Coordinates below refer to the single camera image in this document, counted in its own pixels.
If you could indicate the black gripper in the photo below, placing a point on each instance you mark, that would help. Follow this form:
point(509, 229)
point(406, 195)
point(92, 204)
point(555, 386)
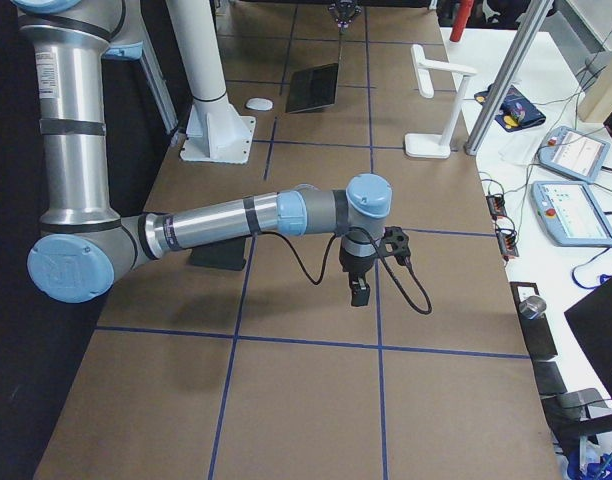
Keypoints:
point(340, 11)
point(355, 265)

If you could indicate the grey laptop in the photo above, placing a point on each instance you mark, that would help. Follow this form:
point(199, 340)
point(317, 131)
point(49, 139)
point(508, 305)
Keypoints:
point(315, 88)

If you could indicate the white computer mouse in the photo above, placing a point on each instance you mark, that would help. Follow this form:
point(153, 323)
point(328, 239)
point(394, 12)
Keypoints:
point(259, 104)

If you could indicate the black mouse pad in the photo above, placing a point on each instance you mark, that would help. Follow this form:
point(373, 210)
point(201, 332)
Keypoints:
point(224, 255)

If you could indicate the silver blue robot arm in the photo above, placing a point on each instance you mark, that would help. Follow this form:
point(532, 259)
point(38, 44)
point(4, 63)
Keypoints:
point(85, 245)

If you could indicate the red cylinder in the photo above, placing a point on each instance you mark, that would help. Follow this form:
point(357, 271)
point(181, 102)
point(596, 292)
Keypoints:
point(461, 20)

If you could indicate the right red terminal block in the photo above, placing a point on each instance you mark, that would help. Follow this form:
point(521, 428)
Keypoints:
point(507, 242)

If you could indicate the red terminal block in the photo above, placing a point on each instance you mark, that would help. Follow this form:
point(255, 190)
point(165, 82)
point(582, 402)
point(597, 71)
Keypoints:
point(507, 242)
point(496, 206)

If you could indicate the left red terminal block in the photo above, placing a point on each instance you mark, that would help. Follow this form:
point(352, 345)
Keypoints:
point(496, 206)

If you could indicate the silver metal cylinder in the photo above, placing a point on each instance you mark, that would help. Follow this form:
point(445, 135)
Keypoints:
point(532, 307)

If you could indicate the black box with label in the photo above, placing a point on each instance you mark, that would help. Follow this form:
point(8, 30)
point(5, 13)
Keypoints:
point(536, 333)

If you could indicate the navy space pattern pouch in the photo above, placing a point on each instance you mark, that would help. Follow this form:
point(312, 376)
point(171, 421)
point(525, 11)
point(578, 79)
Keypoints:
point(518, 113)

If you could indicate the near teach pendant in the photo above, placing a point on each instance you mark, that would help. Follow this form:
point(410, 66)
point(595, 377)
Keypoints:
point(570, 215)

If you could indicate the teach pendant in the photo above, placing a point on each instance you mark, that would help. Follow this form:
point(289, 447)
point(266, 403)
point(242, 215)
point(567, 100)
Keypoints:
point(573, 154)
point(570, 215)

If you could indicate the black monitor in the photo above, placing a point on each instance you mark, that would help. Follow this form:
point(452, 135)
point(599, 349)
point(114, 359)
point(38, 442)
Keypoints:
point(590, 320)

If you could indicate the far teach pendant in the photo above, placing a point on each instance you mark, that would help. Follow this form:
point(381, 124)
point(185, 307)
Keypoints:
point(573, 154)

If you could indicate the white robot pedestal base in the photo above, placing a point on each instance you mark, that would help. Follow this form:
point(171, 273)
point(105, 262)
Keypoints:
point(215, 131)

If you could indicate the aluminium frame post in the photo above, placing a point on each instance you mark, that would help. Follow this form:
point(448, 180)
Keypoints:
point(534, 17)

